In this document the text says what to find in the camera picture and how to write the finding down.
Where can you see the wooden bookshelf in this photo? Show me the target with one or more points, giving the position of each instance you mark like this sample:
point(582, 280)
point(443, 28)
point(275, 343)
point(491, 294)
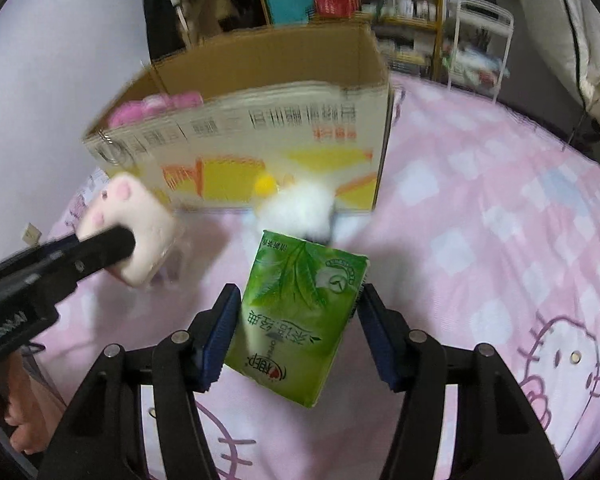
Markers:
point(410, 29)

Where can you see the beige trench coat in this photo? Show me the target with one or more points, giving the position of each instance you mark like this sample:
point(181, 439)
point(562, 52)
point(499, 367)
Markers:
point(200, 20)

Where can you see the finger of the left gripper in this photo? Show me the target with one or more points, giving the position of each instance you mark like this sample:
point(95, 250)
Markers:
point(42, 276)

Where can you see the black hanging coat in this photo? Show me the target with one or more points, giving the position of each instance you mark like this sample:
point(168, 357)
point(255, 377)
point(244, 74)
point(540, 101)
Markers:
point(163, 37)

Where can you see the white fluffy plush keychain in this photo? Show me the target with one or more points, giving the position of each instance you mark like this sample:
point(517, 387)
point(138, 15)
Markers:
point(302, 208)

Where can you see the white rolling cart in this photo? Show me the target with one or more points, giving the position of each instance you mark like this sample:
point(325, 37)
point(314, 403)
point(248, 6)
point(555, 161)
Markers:
point(475, 58)

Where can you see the cardboard box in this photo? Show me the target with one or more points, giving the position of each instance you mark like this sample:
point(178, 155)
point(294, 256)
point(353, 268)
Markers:
point(310, 102)

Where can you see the pink swiss roll plush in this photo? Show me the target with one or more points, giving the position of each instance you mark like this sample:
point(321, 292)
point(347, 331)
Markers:
point(124, 202)

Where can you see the wall socket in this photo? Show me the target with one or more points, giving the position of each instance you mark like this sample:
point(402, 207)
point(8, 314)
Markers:
point(31, 235)

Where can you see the pink bear plush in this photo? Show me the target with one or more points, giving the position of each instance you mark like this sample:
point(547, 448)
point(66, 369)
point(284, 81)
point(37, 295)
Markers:
point(157, 104)

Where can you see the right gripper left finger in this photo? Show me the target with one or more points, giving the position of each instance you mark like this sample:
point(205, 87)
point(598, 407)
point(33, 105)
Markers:
point(101, 434)

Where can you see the person left hand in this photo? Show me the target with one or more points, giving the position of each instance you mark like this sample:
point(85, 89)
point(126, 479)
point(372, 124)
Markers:
point(32, 409)

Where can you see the pink hello kitty blanket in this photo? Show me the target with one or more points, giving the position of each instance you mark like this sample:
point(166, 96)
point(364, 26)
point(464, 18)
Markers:
point(486, 229)

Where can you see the green tissue pack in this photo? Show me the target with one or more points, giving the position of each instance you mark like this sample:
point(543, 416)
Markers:
point(298, 301)

